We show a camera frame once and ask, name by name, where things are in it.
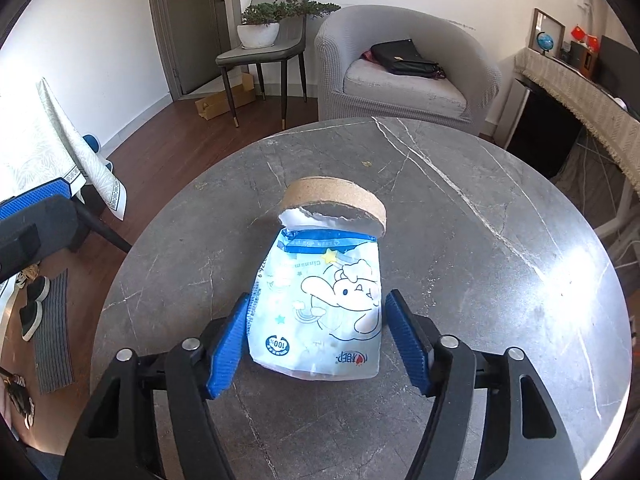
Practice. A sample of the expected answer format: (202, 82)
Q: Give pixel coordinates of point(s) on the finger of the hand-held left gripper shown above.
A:
(35, 240)
(35, 195)

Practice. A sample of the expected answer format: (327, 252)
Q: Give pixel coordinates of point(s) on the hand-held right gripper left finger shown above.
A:
(230, 345)

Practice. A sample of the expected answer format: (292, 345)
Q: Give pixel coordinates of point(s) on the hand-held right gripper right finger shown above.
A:
(405, 340)

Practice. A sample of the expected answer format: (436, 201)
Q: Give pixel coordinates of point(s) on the blue tissue packet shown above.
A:
(310, 320)

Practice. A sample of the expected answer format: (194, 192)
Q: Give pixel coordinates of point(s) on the white patterned cloth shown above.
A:
(35, 150)

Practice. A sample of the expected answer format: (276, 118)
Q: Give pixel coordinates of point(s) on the black shoe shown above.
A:
(31, 320)
(39, 292)

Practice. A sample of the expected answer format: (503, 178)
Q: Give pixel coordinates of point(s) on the black furniture leg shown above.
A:
(105, 232)

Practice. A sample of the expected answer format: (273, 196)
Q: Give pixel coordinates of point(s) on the blue round object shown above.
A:
(92, 143)

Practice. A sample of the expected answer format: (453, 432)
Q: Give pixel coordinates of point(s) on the grey striped floor mat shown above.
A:
(52, 350)

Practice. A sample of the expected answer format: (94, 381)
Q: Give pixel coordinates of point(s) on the brown paper cup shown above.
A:
(330, 195)

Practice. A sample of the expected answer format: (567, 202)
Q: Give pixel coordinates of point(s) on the cardboard box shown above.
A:
(215, 102)

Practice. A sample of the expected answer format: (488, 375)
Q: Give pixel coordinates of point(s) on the grey door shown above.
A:
(190, 25)

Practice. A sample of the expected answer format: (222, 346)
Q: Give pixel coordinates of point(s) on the grey armchair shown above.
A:
(400, 95)

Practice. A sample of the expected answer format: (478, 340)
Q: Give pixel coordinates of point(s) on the black cabinet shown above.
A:
(545, 125)

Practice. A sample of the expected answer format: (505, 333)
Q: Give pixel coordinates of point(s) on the grey dining chair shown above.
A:
(260, 52)

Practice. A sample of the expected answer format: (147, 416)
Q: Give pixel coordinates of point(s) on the potted plant in white pot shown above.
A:
(257, 35)

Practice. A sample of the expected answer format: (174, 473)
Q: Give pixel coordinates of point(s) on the black handbag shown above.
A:
(400, 57)

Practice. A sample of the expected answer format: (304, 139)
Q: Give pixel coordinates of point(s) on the pink cloth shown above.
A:
(367, 56)

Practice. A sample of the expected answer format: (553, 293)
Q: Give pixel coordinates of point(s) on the desk with beige tablecloth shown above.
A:
(590, 95)

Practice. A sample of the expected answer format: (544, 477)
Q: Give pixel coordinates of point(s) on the small blue globe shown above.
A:
(544, 40)

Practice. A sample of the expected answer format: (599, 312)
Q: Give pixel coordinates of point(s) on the wooden speaker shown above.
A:
(582, 60)

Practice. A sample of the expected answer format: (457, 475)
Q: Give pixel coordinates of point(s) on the black monitor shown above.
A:
(620, 70)

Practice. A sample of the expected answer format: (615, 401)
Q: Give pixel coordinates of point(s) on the small red flag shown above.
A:
(592, 41)
(578, 34)

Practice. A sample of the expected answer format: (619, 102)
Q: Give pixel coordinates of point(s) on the white desk frame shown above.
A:
(620, 210)

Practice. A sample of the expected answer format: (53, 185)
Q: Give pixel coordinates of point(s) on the wooden picture frame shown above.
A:
(556, 21)

